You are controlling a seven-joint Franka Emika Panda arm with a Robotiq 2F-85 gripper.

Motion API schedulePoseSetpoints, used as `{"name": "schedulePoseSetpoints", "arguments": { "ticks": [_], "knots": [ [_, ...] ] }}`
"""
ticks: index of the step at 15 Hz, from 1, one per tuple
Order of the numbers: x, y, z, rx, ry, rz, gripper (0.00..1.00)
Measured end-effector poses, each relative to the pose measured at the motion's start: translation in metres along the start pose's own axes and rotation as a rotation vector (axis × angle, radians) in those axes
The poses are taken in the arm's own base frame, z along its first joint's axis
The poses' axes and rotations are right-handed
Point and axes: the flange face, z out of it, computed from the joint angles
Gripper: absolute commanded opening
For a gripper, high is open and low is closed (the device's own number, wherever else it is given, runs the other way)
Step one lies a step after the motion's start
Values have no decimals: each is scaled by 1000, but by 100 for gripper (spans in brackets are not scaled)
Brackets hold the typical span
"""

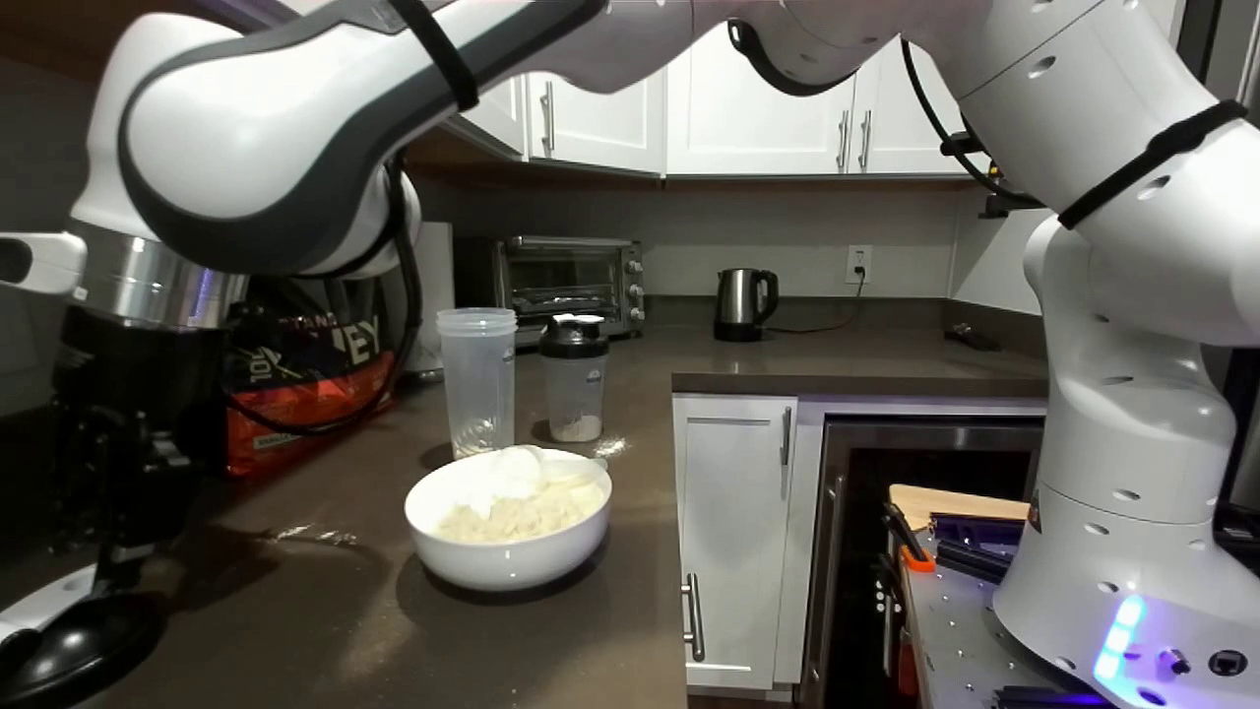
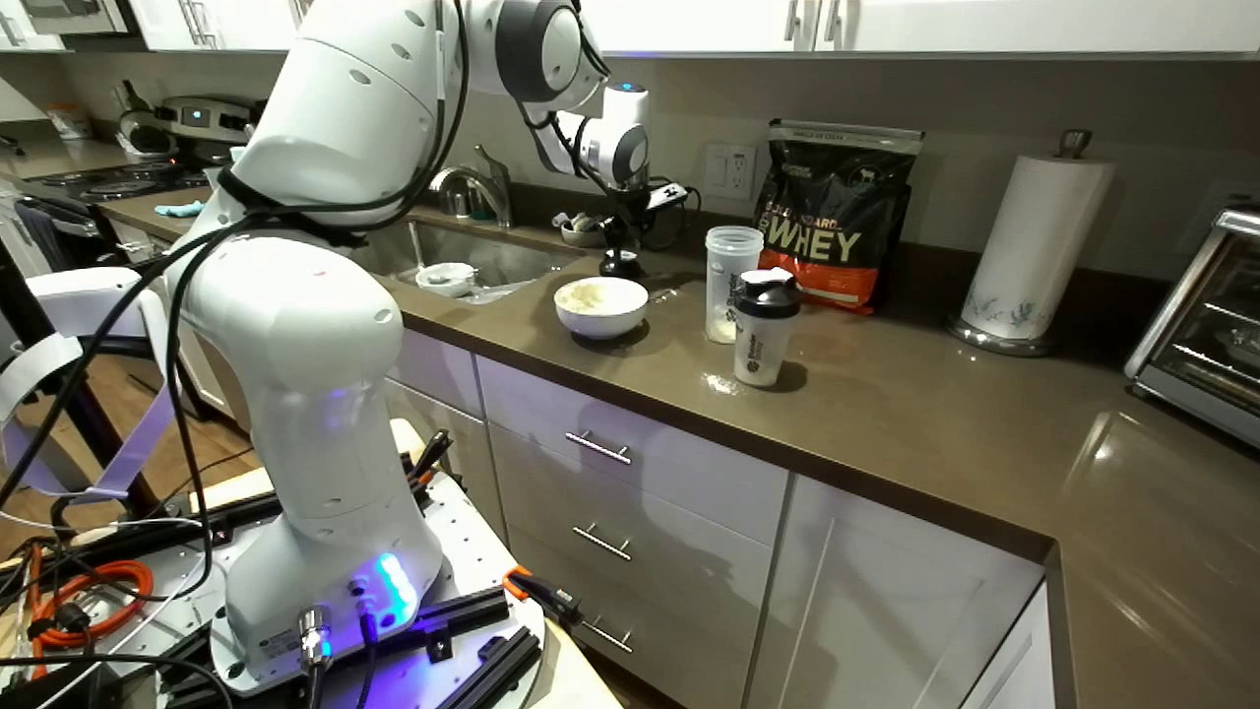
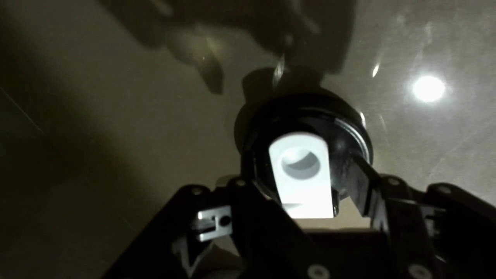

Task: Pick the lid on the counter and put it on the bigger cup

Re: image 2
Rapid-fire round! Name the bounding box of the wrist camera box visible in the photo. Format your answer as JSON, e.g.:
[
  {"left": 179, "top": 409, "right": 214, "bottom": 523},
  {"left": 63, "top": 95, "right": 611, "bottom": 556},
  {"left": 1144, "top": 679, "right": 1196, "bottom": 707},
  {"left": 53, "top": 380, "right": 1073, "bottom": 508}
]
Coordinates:
[{"left": 646, "top": 178, "right": 695, "bottom": 216}]

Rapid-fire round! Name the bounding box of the chrome sink faucet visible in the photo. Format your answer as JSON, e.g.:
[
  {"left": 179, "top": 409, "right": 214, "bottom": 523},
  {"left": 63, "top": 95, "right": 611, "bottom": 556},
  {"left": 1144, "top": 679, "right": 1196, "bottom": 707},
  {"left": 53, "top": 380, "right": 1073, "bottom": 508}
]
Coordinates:
[{"left": 431, "top": 147, "right": 520, "bottom": 230}]

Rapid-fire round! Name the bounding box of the black kitchen appliance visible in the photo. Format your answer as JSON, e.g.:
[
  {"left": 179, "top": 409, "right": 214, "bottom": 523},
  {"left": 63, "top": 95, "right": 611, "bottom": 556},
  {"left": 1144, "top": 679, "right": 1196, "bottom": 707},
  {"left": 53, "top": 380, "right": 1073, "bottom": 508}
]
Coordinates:
[{"left": 115, "top": 79, "right": 271, "bottom": 172}]

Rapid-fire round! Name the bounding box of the orange and black tool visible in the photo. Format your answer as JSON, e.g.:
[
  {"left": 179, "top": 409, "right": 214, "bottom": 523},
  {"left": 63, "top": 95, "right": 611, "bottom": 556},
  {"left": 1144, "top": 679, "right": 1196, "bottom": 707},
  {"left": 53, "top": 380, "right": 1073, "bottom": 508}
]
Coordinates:
[{"left": 504, "top": 564, "right": 592, "bottom": 634}]

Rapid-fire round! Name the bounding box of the white wall outlet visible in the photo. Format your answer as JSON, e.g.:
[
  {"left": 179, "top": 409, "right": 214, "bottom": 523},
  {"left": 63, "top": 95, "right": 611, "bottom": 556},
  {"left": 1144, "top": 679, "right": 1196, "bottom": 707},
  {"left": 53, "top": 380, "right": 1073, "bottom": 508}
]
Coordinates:
[{"left": 699, "top": 139, "right": 762, "bottom": 202}]

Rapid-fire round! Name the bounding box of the black whey protein bag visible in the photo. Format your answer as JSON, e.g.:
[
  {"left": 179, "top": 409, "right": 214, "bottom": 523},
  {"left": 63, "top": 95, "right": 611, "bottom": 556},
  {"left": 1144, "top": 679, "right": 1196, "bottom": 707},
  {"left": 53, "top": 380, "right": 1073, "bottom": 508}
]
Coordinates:
[{"left": 754, "top": 115, "right": 930, "bottom": 318}]

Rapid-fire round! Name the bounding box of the tall clear shaker cup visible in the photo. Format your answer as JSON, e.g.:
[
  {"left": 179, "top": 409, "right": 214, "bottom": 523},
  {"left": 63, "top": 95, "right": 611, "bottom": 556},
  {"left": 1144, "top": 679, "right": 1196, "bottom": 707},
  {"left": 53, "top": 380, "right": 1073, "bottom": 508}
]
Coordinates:
[{"left": 701, "top": 222, "right": 768, "bottom": 351}]

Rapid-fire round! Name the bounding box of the steel kitchen sink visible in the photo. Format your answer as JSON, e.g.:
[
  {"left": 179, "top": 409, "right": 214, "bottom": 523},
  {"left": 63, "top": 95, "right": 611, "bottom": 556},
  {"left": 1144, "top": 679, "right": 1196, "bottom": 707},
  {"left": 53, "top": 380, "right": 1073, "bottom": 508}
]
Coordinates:
[{"left": 352, "top": 212, "right": 562, "bottom": 309}]

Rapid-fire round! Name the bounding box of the white drawer cabinet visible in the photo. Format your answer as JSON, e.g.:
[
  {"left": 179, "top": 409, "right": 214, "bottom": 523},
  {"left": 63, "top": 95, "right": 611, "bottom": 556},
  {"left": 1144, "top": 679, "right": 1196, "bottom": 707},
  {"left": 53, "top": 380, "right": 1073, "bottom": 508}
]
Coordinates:
[{"left": 378, "top": 329, "right": 801, "bottom": 709}]

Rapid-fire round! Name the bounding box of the silver drawer bar handle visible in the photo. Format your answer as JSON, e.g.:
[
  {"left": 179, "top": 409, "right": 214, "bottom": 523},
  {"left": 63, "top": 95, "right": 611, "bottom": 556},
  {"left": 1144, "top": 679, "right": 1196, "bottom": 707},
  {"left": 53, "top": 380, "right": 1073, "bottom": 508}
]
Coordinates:
[
  {"left": 584, "top": 620, "right": 640, "bottom": 659},
  {"left": 562, "top": 430, "right": 640, "bottom": 474},
  {"left": 571, "top": 522, "right": 640, "bottom": 567}
]

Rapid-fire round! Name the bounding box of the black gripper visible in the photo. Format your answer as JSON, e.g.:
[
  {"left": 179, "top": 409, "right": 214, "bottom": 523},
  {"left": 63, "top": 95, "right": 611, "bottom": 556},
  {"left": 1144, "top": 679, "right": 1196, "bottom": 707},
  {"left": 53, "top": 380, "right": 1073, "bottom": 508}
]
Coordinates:
[{"left": 611, "top": 172, "right": 663, "bottom": 262}]

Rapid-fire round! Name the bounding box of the silver toaster oven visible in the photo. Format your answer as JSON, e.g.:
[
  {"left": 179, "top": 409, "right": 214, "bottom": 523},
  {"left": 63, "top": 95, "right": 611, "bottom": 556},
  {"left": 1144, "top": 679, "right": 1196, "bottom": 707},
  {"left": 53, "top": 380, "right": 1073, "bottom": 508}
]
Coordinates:
[{"left": 1123, "top": 204, "right": 1260, "bottom": 453}]

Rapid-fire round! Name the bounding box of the white metal frame stand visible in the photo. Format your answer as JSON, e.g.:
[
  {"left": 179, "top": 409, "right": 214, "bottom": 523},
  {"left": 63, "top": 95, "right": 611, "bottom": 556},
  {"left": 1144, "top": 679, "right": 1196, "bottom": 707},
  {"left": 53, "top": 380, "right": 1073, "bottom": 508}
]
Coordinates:
[{"left": 0, "top": 268, "right": 180, "bottom": 503}]

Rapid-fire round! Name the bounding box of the small white bowl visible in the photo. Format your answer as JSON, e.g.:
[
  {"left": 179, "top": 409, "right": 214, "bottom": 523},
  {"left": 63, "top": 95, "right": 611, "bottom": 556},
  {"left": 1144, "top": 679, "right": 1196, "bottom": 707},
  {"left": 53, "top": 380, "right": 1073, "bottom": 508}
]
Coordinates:
[{"left": 412, "top": 262, "right": 486, "bottom": 301}]

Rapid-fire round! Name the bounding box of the orange coiled cable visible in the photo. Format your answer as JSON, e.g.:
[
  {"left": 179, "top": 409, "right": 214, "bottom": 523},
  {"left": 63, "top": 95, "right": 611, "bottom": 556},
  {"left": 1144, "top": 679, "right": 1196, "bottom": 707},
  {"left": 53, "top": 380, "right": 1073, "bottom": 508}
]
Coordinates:
[{"left": 28, "top": 560, "right": 159, "bottom": 659}]

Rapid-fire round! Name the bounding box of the white panelled cabinet door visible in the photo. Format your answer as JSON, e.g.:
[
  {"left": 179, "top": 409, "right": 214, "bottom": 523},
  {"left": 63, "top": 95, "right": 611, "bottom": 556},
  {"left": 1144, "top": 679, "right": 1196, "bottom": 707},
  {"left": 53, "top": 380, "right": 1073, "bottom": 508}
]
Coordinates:
[{"left": 961, "top": 577, "right": 1073, "bottom": 709}]

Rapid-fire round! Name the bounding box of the plain white cabinet door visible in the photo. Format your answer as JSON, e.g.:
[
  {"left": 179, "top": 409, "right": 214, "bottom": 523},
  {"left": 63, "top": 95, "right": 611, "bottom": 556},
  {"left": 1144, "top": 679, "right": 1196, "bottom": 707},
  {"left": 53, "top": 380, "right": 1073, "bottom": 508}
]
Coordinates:
[{"left": 743, "top": 469, "right": 1056, "bottom": 709}]

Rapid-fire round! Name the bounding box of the white robot mounting table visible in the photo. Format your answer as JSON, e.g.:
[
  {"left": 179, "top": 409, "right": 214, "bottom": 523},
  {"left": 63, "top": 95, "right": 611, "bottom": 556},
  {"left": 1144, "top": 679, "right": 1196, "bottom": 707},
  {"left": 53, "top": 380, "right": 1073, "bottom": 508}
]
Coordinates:
[{"left": 0, "top": 418, "right": 624, "bottom": 709}]

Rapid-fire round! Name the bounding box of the white paper towel roll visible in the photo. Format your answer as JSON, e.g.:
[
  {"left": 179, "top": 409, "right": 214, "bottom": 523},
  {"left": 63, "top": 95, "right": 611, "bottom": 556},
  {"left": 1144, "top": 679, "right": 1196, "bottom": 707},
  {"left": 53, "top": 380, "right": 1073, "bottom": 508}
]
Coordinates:
[{"left": 952, "top": 125, "right": 1117, "bottom": 359}]

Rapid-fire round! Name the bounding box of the white bowl with powder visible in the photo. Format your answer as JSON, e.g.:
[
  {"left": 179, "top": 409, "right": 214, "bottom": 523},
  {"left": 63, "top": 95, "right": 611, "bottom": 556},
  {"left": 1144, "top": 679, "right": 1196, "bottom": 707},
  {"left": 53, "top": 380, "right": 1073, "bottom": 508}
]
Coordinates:
[{"left": 552, "top": 273, "right": 655, "bottom": 342}]

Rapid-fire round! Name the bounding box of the small shaker cup black lid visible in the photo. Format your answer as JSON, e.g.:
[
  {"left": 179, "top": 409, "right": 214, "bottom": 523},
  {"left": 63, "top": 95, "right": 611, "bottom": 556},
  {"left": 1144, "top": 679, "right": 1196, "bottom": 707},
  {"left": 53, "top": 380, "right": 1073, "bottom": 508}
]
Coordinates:
[{"left": 725, "top": 264, "right": 808, "bottom": 394}]

